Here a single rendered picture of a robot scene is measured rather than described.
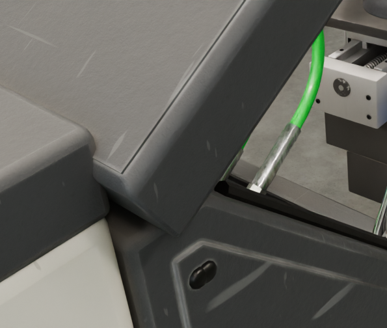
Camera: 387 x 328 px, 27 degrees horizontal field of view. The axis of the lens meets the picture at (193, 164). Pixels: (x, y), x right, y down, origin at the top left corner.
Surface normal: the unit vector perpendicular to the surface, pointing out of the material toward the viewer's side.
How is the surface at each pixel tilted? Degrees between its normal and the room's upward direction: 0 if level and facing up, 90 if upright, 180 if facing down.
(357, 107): 90
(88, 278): 90
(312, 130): 0
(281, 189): 0
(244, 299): 90
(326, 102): 90
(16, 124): 0
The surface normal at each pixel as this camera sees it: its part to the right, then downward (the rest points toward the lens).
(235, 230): 0.67, 0.32
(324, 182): -0.14, -0.83
